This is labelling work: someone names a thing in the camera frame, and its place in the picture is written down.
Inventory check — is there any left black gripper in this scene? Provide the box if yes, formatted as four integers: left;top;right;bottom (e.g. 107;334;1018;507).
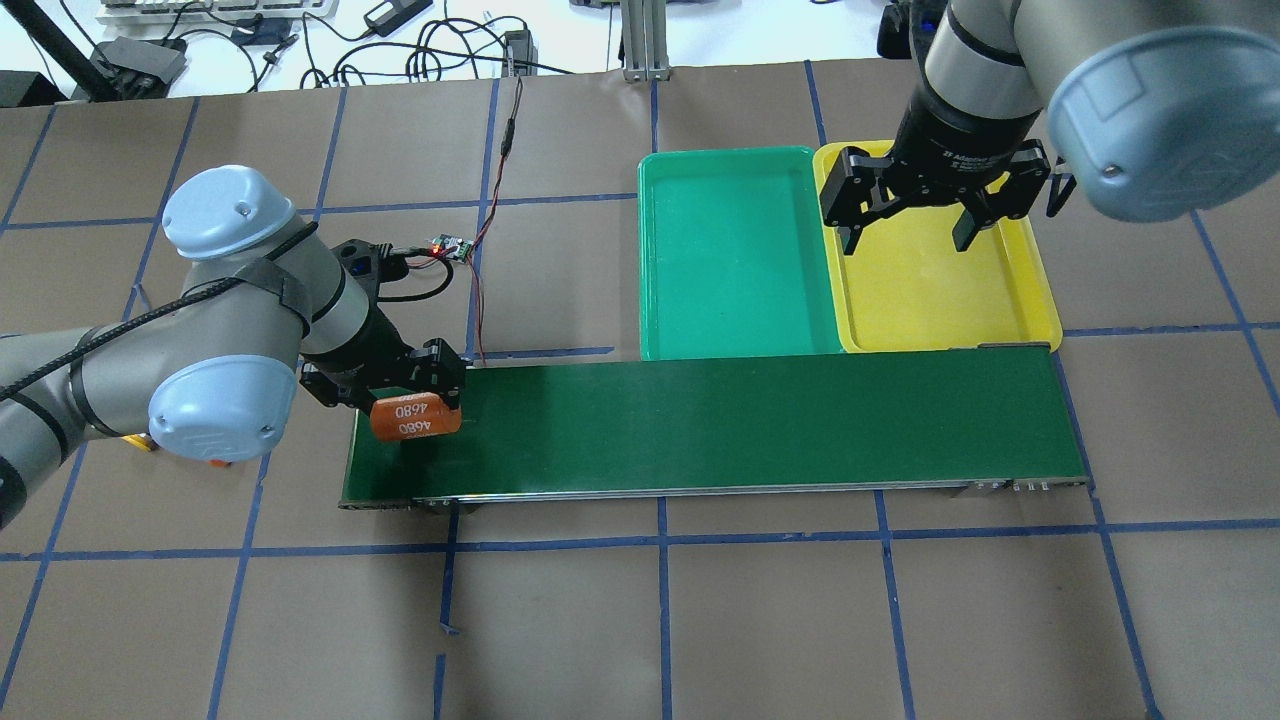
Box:
300;240;467;411

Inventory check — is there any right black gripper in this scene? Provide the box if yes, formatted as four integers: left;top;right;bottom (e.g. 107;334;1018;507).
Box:
820;100;1053;256

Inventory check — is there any orange cylinder labelled 4680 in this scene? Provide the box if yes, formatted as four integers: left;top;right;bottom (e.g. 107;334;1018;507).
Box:
369;392;463;442

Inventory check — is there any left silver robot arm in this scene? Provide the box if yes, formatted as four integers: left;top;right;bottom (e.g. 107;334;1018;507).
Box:
1;165;466;525

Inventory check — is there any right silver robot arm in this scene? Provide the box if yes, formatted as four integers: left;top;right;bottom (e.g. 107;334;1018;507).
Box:
819;1;1279;254

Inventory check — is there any yellow tray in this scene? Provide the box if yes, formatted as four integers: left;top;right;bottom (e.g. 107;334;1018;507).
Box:
812;140;1062;354

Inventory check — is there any small controller circuit board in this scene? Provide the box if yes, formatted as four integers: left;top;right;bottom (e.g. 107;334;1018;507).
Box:
426;234;476;264

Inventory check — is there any green tray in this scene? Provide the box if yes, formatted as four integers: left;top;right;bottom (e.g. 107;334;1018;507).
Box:
637;146;844;360

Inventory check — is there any green conveyor belt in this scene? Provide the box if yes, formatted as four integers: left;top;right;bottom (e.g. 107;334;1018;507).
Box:
338;346;1085;510

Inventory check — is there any yellow push button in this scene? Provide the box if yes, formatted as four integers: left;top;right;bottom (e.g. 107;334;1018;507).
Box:
122;433;159;454

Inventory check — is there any black power adapter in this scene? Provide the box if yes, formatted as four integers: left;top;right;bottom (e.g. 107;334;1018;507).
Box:
500;29;538;77

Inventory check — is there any red black wire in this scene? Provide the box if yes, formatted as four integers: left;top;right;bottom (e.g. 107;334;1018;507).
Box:
396;78;526;366

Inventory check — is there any aluminium frame post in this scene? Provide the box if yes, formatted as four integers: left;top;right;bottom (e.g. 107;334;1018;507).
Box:
620;0;672;83

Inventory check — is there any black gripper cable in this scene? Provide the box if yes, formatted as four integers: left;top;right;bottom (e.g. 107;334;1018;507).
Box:
0;222;451;401

